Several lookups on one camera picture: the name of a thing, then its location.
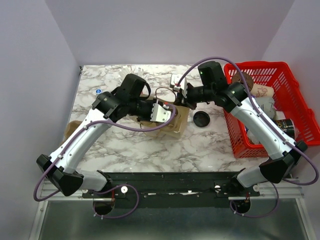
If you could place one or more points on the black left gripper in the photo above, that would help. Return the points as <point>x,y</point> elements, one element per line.
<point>149,117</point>

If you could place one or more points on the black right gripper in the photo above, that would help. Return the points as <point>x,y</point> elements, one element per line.
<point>181,100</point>

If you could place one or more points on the beige paper takeout bag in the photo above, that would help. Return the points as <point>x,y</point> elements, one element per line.
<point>178,125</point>

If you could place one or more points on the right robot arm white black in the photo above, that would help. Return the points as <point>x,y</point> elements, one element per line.
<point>283,151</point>

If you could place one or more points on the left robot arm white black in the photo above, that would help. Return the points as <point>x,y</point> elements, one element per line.
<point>60,166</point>

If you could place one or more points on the white wrapped straws bundle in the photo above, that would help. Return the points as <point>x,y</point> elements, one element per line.
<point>129,69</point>

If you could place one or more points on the clear plastic water bottle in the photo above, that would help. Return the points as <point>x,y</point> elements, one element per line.
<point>98,92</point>

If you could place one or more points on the beige printed paper cup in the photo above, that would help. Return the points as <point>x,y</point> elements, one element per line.
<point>259,91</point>

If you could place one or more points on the grey printed snack bag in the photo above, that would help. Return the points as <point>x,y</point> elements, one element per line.
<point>267,104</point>

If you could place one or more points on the red plastic basket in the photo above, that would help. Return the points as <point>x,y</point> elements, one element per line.
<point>288,99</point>

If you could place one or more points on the black printed can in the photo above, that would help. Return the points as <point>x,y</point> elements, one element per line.
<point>288,127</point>

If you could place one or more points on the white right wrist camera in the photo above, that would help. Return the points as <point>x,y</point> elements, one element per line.
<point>179,85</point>

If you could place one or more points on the black mounting rail base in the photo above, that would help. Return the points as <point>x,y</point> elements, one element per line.
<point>171,190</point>

